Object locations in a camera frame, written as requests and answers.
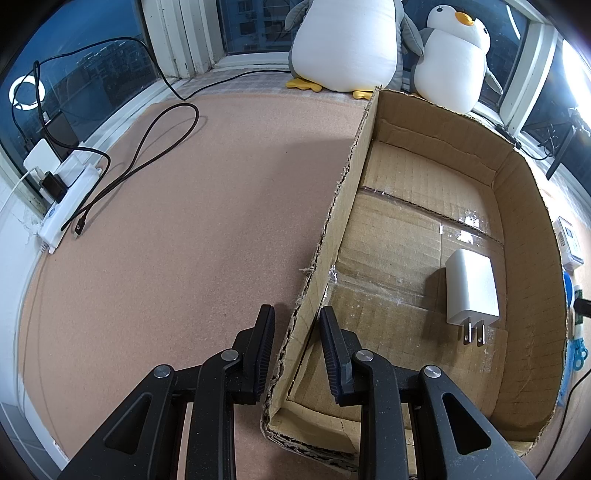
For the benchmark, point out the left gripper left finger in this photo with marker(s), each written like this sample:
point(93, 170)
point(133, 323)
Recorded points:
point(234, 376)

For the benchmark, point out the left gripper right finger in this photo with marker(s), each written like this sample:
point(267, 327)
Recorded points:
point(360, 377)

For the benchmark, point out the white USB wall charger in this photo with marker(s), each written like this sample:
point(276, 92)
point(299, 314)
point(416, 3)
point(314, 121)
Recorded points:
point(472, 298)

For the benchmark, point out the cardboard box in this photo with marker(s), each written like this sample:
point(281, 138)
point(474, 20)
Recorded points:
point(422, 182)

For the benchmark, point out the blue round tape measure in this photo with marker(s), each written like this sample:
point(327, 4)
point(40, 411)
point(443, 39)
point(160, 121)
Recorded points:
point(569, 290)

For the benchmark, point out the white card pack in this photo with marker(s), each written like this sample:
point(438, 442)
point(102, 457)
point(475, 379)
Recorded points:
point(570, 250)

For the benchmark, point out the green glitter tube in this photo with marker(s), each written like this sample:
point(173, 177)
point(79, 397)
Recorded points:
point(578, 317)

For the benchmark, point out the blue plastic clip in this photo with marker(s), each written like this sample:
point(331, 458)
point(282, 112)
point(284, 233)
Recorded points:
point(576, 355)

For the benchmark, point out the white power strip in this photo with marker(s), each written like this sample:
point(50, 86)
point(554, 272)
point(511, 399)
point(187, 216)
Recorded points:
point(79, 172)

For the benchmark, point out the black power adapter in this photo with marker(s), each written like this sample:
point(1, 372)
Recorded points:
point(54, 186)

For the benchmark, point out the white power adapter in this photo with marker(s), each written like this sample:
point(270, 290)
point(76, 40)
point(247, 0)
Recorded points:
point(42, 158)

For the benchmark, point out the black stand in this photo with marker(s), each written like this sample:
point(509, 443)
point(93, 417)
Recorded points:
point(559, 156)

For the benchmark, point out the small grey penguin plush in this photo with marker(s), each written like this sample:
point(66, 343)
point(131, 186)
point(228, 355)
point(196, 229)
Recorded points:
point(454, 68)

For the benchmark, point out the large grey penguin plush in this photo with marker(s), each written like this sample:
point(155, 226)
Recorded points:
point(350, 46)

